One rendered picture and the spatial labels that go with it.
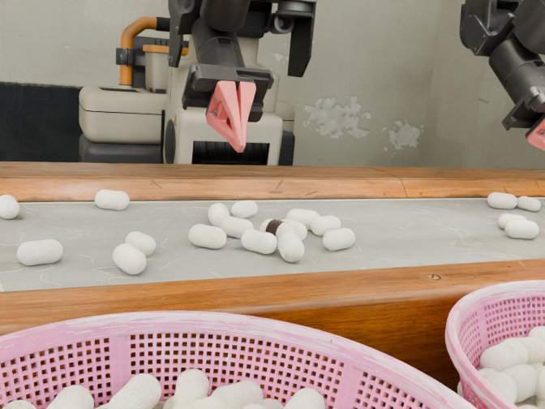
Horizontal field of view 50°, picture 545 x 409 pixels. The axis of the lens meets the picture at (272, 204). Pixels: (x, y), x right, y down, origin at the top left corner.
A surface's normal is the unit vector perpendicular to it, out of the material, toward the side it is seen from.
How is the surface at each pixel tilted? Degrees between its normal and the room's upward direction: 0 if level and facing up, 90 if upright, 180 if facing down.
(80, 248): 0
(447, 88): 90
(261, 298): 0
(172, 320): 74
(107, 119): 90
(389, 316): 90
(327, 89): 87
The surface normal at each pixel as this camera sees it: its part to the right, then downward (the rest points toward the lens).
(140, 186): 0.32, -0.51
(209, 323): 0.06, -0.03
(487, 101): -0.94, 0.00
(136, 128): 0.36, 0.25
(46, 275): 0.08, -0.97
